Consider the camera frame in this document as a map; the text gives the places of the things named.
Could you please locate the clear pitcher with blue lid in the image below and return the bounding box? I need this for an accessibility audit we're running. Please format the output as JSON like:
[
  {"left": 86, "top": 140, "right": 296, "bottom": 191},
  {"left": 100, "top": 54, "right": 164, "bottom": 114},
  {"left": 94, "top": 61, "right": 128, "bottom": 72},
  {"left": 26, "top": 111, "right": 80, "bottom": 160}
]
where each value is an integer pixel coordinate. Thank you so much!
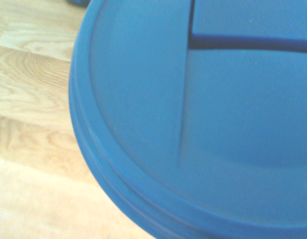
[{"left": 68, "top": 0, "right": 307, "bottom": 239}]

